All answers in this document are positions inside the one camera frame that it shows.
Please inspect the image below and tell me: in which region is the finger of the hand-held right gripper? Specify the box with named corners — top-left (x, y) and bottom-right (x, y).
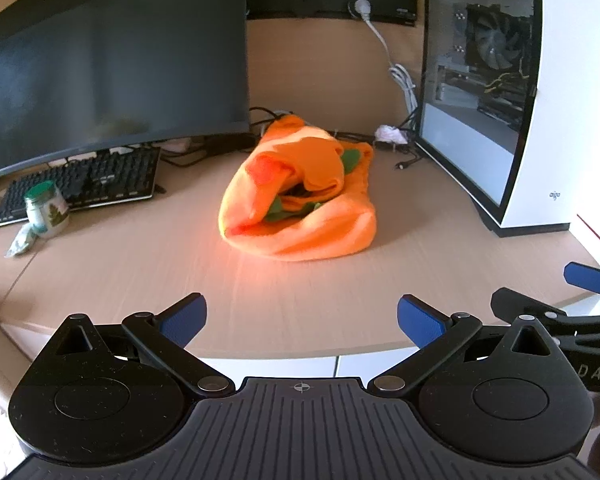
top-left (564, 261), bottom-right (600, 307)
top-left (490, 287), bottom-right (600, 343)

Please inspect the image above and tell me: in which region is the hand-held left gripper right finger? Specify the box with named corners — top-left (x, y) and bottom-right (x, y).
top-left (367, 294), bottom-right (561, 398)

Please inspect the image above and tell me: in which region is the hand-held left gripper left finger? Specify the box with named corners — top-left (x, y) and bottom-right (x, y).
top-left (47, 292), bottom-right (236, 397)

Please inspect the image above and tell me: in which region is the orange fleece garment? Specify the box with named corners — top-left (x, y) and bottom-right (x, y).
top-left (217, 114), bottom-right (378, 262)

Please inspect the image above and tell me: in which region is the black keyboard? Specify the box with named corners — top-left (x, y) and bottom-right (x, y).
top-left (0, 146), bottom-right (162, 227)

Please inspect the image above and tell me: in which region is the white computer case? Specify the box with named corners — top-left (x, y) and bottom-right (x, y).
top-left (414, 0), bottom-right (600, 238)

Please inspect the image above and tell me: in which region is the glass jar with green lid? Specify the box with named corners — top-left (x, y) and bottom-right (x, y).
top-left (24, 182), bottom-right (71, 238)

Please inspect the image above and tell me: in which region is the pale green wrapper packet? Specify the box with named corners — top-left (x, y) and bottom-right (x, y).
top-left (5, 222), bottom-right (43, 259)

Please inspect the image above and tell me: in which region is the pinkish white crumpled cloth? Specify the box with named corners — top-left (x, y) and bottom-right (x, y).
top-left (375, 124), bottom-right (413, 147)

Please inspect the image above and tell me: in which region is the black curved monitor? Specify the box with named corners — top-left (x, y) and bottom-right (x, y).
top-left (0, 0), bottom-right (256, 179)

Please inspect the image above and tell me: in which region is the black cable with connector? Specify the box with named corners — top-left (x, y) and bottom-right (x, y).
top-left (394, 146), bottom-right (431, 171)

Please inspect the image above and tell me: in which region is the black cable tangle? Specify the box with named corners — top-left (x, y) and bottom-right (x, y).
top-left (250, 106), bottom-right (381, 143)

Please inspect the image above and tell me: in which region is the white plug and cable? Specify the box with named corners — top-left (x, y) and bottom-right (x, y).
top-left (349, 0), bottom-right (421, 113)

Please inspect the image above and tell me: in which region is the black wall power strip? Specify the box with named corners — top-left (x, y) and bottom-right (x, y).
top-left (246, 0), bottom-right (418, 27)

